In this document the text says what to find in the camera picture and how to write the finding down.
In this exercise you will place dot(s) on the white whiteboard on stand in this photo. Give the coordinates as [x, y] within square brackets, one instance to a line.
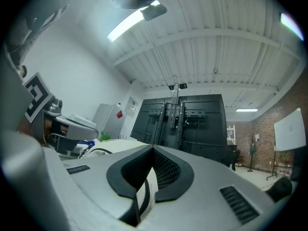
[290, 131]

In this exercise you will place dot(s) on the red paper sheet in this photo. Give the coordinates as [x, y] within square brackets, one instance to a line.
[120, 114]

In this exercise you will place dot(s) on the grey refrigerator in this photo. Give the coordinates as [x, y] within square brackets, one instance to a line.
[106, 119]

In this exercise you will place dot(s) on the green potted plant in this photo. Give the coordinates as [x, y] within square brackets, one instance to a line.
[104, 136]

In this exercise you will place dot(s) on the white box appliance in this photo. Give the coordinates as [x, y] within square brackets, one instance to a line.
[80, 120]

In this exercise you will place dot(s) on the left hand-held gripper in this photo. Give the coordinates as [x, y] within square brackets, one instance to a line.
[38, 95]

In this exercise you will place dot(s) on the black floor stand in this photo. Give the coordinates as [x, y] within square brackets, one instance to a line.
[252, 150]

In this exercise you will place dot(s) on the white bottle with blue pump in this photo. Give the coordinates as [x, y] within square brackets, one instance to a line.
[89, 143]

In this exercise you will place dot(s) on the white shelf rack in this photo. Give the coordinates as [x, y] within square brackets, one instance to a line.
[231, 133]

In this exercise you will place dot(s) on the black router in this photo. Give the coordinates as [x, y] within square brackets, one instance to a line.
[122, 137]

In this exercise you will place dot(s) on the black television mount bracket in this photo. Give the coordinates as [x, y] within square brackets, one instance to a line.
[175, 109]

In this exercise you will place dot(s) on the long ceiling light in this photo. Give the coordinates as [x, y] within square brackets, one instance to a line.
[125, 24]

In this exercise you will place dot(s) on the black rounded object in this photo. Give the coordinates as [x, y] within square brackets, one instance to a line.
[281, 186]

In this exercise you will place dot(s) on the person's left forearm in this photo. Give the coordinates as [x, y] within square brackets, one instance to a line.
[24, 126]

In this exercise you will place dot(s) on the white wall poster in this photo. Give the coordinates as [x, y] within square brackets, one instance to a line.
[132, 107]

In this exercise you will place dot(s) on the person's grey clothing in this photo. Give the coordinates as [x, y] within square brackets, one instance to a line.
[14, 153]

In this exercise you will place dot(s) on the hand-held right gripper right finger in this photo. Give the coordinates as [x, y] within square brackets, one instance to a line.
[204, 189]

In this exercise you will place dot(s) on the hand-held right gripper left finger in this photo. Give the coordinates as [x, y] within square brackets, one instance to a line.
[96, 189]

